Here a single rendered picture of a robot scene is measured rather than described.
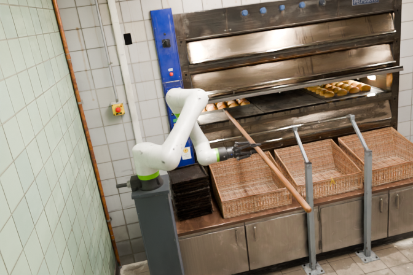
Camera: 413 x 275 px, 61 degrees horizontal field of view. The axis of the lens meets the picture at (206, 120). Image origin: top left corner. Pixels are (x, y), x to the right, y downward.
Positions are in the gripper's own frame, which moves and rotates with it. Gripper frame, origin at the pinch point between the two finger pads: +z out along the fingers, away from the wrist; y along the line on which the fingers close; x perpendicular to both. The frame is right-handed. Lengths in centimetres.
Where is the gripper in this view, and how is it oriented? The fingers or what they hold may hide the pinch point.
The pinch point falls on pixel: (255, 147)
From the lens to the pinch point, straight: 238.0
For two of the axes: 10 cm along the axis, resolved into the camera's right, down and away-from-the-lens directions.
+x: 1.7, 2.7, -9.5
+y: 1.3, 9.5, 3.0
